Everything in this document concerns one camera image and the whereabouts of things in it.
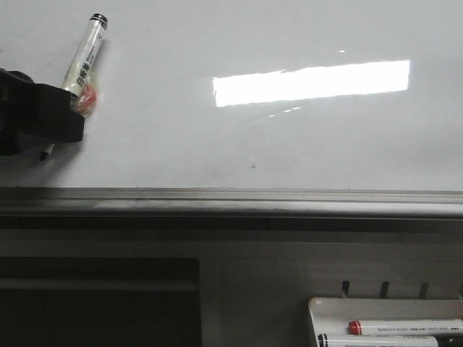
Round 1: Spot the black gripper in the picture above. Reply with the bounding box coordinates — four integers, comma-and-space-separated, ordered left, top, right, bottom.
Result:
1, 69, 85, 155

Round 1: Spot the black whiteboard marker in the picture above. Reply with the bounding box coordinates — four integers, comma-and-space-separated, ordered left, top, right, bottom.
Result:
38, 13, 109, 162

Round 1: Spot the white whiteboard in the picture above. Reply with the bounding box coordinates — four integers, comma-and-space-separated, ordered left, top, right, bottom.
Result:
1, 1, 462, 191

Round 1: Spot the white marker tray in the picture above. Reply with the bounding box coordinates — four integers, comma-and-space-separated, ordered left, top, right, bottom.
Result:
307, 297, 462, 346

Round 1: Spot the black capped marker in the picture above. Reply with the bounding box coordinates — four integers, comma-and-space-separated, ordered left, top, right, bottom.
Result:
317, 334, 438, 347

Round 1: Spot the red capped marker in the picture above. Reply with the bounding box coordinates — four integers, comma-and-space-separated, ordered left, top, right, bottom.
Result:
347, 318, 462, 335

